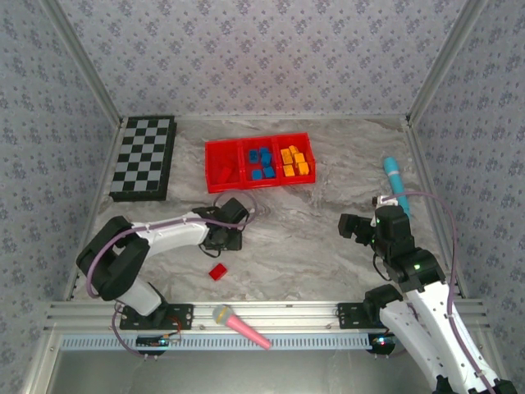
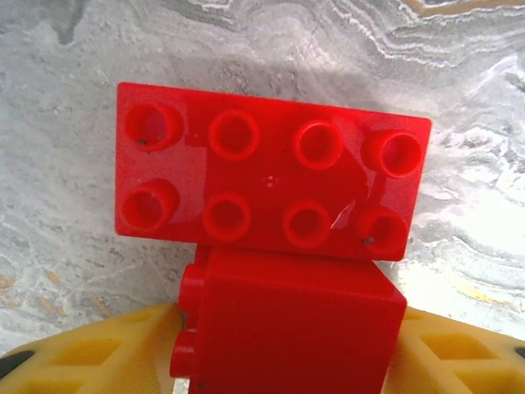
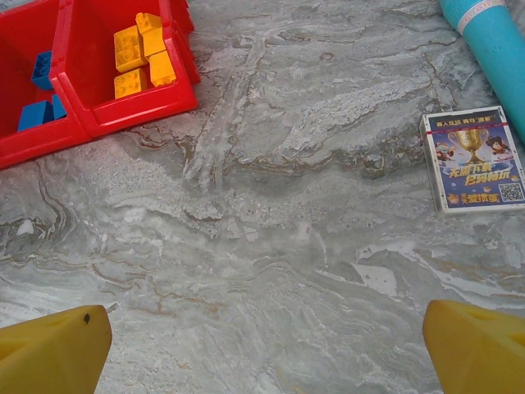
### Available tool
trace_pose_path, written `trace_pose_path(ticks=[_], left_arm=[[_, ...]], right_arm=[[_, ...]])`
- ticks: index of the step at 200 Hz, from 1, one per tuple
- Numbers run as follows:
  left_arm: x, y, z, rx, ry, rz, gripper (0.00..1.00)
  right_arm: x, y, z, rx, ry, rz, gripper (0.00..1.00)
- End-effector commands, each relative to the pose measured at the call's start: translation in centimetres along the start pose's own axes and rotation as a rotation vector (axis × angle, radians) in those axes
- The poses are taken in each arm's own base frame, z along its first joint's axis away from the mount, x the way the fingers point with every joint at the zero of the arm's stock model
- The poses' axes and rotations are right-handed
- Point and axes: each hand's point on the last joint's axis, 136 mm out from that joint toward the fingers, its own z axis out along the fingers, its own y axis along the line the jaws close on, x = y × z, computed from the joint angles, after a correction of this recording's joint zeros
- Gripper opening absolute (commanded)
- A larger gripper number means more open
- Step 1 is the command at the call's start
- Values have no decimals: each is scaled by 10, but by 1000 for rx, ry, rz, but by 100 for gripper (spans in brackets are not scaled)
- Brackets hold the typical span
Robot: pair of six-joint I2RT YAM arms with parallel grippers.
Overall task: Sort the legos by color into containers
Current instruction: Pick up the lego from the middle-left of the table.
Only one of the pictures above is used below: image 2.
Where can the small red lego brick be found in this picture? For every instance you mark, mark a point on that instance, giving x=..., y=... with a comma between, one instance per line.
x=295, y=328

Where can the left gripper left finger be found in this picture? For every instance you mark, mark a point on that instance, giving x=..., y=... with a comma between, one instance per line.
x=74, y=361

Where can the large red lego brick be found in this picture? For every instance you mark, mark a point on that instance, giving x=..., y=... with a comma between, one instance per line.
x=270, y=180

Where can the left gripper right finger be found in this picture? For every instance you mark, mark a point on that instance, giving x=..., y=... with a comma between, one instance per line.
x=463, y=361

